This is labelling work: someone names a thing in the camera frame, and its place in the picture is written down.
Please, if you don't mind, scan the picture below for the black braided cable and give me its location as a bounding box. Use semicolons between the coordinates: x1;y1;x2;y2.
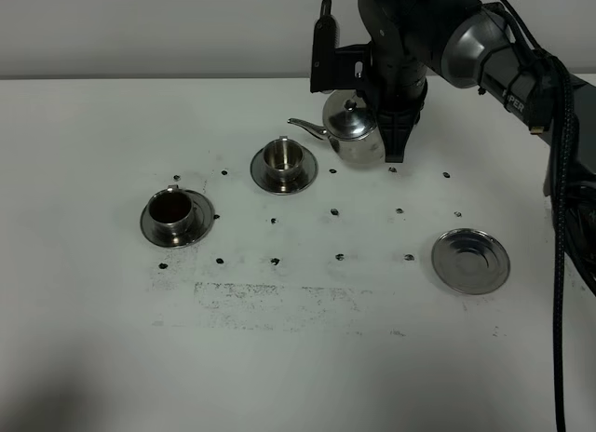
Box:
318;0;596;432

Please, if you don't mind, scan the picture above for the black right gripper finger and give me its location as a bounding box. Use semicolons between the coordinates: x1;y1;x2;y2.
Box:
377;109;420;163

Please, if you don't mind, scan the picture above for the near steel saucer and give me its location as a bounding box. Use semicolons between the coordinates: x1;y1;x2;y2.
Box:
250;138;318;195

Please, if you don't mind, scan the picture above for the steel teacup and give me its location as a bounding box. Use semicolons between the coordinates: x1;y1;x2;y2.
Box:
147;185;195;236
263;137;305;182

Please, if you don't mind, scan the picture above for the stainless steel teapot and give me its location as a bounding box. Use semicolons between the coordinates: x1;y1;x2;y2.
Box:
288;90;386;167

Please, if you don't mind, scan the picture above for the teapot steel saucer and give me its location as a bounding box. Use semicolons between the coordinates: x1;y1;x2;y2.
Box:
431;228;510;295

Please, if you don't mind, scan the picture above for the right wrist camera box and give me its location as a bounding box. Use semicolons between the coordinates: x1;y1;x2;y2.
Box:
310;15;372;93

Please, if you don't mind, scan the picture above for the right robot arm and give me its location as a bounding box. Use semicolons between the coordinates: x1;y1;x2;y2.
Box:
358;0;595;277

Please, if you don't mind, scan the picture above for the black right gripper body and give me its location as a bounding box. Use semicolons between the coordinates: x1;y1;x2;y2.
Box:
358;0;466;125

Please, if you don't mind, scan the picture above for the far steel teacup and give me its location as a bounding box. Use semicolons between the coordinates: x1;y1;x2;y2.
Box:
147;185;195;236

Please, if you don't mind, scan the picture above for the near steel teacup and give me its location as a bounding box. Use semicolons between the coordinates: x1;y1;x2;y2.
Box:
263;137;305;182

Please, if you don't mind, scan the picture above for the far steel saucer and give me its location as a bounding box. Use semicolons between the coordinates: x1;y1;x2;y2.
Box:
140;185;215;249

